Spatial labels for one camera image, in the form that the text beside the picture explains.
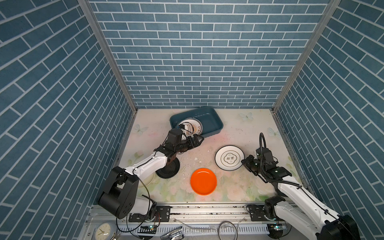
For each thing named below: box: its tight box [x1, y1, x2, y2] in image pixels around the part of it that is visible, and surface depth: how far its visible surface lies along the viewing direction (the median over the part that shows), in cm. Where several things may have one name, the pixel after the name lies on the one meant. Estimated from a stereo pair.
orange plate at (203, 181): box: [190, 168, 217, 196], surface depth 86 cm
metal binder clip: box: [160, 226, 184, 240], surface depth 68 cm
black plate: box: [155, 157, 180, 179], surface depth 87 cm
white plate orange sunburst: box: [176, 117, 203, 138], surface depth 107 cm
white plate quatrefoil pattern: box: [214, 145, 245, 171], surface depth 91 cm
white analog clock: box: [94, 222, 116, 240], surface depth 67 cm
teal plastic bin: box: [169, 106, 224, 137], surface depth 117 cm
